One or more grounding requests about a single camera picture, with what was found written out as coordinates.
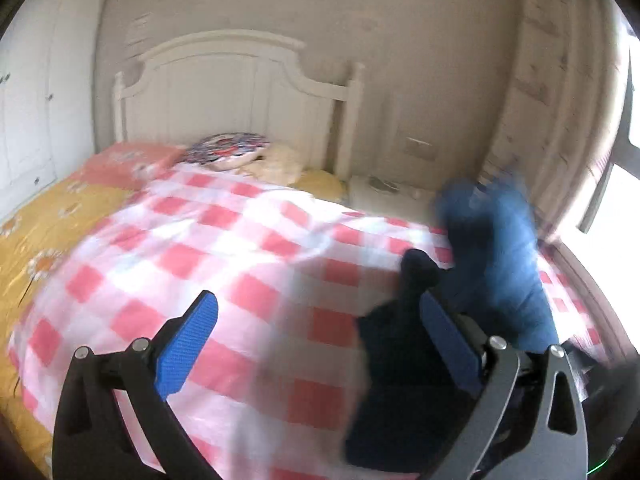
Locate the white wooden headboard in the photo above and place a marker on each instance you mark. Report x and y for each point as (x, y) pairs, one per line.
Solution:
(225, 90)

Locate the yellow pillow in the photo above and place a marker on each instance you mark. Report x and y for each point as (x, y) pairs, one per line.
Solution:
(322, 185)

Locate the pink pillow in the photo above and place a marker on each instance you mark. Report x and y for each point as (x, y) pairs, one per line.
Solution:
(132, 160)

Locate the window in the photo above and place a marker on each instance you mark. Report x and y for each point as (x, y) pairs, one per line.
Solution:
(617, 160)

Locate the cream textured pillow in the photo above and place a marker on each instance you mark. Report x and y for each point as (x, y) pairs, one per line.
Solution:
(277, 165)

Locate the yellow floral bed sheet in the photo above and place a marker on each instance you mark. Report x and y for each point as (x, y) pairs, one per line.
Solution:
(45, 240)

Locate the blue puffer jacket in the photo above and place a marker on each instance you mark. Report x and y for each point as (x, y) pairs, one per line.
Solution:
(495, 260)

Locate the white wardrobe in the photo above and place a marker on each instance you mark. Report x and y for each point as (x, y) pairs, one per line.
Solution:
(45, 85)

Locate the pink white checked blanket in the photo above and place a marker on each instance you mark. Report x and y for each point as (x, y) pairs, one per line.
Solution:
(225, 260)

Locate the printed striped curtain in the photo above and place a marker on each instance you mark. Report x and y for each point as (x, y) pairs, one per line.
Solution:
(555, 85)

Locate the floral patterned pillow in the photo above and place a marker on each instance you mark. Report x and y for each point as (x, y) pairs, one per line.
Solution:
(225, 147)

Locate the white nightstand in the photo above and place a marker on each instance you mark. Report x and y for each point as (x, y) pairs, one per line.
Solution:
(400, 195)

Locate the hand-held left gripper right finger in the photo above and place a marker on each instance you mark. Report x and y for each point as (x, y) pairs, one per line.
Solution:
(450, 345)

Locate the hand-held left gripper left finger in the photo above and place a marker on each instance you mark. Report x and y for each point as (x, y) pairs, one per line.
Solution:
(187, 347)

